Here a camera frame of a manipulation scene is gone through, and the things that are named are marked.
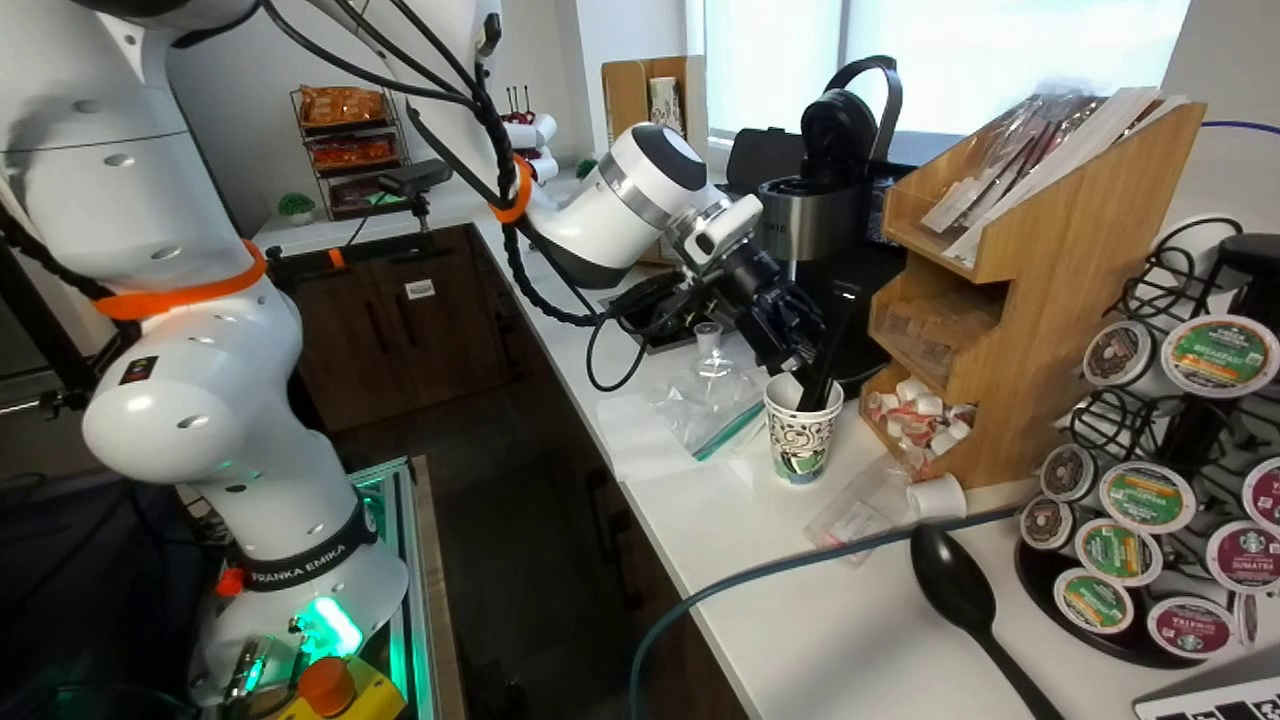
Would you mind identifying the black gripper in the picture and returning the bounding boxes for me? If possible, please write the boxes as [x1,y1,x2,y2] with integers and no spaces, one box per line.
[711,236,842,386]

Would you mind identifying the wooden stand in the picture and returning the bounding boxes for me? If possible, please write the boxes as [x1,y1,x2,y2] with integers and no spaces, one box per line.
[857,87,1211,491]

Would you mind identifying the black device on stand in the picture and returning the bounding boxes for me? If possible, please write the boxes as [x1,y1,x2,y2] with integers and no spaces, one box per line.
[375,154,460,226]

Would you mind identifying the patterned paper cup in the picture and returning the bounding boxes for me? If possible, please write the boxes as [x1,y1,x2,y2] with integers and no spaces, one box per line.
[762,369,853,491]

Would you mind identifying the clear zip plastic bag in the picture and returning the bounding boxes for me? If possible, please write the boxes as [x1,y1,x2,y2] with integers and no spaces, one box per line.
[652,331,776,467]

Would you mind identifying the brown sugar sachets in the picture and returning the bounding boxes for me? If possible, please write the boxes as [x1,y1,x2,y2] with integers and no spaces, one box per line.
[871,295,972,393]

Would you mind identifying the clear plastic packet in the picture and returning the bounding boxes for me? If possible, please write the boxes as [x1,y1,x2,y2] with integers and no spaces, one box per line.
[803,464,924,563]

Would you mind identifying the black coffee machine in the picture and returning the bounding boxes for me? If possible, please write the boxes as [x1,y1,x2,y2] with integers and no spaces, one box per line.
[726,53,924,393]

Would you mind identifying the small white creamer cup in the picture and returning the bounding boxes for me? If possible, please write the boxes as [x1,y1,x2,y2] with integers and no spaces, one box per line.
[903,471,972,528]

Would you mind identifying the black plastic spoon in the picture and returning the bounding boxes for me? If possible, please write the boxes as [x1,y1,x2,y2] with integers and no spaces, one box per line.
[907,524,1072,720]

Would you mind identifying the white paper cup stack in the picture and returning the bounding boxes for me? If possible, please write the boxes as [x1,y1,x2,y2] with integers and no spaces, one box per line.
[649,73,689,136]

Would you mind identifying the brown lid coffee pod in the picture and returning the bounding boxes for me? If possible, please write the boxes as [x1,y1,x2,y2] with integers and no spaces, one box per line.
[1016,495,1081,554]
[1035,438,1100,503]
[1076,317,1157,393]

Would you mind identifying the wooden cup dispenser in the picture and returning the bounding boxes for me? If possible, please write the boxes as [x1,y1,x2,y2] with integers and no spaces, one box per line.
[596,53,711,151]

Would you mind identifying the dark sachet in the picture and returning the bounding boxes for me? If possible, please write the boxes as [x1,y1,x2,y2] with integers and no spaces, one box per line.
[918,87,1113,236]

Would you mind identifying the white paper sachet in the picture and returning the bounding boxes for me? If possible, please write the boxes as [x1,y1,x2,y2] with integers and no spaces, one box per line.
[936,84,1163,273]

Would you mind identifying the mug rack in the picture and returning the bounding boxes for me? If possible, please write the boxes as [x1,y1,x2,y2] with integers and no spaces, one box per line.
[501,78,563,193]

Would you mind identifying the green lid coffee pod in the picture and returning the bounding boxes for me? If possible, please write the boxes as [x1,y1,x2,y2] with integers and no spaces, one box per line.
[1048,563,1140,640]
[1157,312,1280,400]
[1072,516,1167,593]
[1098,460,1202,535]

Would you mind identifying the dark wooden cabinet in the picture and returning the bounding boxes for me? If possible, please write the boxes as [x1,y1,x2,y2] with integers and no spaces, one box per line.
[271,218,594,442]

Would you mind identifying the black appliance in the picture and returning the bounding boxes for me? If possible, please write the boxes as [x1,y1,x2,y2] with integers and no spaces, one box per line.
[1211,231,1280,335]

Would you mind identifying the maroon lid coffee pod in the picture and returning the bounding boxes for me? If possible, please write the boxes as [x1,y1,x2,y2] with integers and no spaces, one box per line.
[1202,516,1280,597]
[1237,455,1280,535]
[1146,593,1237,662]

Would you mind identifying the snack shelf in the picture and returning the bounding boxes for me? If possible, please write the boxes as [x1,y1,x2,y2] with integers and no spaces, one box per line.
[286,78,414,222]

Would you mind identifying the checkerboard calibration card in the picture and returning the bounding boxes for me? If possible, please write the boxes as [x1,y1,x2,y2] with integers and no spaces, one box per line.
[1127,645,1280,720]

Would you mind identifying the yellow emergency stop box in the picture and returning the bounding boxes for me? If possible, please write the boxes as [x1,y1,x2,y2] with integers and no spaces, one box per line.
[271,653,414,720]

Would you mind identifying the black corrugated conduit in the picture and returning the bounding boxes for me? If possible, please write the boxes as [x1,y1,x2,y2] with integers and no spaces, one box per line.
[0,203,116,411]

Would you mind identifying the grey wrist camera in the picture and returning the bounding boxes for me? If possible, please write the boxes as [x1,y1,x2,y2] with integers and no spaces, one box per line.
[677,193,768,273]

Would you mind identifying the orange cable strap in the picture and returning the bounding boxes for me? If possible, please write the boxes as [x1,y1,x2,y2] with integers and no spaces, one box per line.
[93,242,271,327]
[487,154,539,226]

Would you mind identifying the black cable bundle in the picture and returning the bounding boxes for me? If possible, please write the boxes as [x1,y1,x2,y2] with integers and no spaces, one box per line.
[174,0,657,397]

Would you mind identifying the black wire pod carousel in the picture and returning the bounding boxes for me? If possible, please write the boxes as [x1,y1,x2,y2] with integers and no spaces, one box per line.
[1013,212,1280,673]

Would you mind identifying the blue cable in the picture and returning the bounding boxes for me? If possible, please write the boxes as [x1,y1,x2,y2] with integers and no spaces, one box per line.
[1198,114,1280,141]

